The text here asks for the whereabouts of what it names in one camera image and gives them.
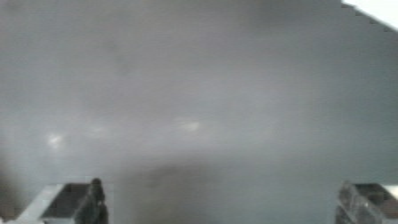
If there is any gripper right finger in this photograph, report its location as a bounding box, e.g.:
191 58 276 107
335 182 398 224

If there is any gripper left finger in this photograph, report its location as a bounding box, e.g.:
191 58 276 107
13 178 108 224

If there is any white U-shaped frame border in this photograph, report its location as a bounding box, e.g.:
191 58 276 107
339 0 398 33

